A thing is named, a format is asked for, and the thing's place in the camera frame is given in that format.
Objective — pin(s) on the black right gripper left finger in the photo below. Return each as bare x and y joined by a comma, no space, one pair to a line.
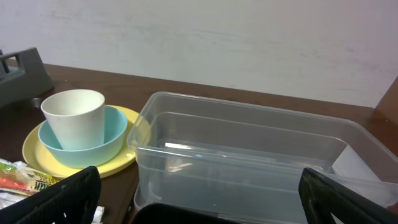
72,200

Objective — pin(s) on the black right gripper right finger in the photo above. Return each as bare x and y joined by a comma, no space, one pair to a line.
323,199

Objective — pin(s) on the green orange snack wrapper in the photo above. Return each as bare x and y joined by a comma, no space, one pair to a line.
19,178

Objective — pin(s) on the white napkin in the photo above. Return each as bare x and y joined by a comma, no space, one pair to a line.
9,198

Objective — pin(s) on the white cup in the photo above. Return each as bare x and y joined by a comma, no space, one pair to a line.
77,118

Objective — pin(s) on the grey dishwasher rack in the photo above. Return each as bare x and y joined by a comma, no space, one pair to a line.
23,76

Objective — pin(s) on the white label in bin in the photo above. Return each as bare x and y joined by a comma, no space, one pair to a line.
349,164

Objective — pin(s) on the yellow plate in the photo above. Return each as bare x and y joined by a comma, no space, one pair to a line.
38,157

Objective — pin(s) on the black tray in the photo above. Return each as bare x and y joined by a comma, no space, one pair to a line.
158,213

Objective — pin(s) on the clear plastic bin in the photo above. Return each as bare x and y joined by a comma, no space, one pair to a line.
242,162

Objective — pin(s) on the light blue bowl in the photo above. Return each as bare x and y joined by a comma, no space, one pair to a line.
116,123

